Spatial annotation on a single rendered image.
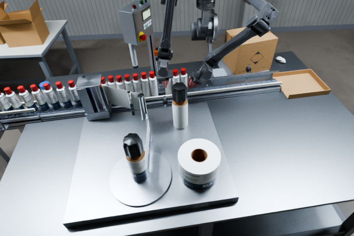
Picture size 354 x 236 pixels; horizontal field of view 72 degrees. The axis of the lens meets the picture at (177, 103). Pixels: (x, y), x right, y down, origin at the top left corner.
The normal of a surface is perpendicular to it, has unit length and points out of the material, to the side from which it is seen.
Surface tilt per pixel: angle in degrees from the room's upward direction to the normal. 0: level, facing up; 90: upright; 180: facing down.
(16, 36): 90
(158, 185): 0
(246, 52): 90
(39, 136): 0
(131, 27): 90
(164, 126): 0
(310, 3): 90
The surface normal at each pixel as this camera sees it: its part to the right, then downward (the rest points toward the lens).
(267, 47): 0.26, 0.64
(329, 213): -0.04, -0.74
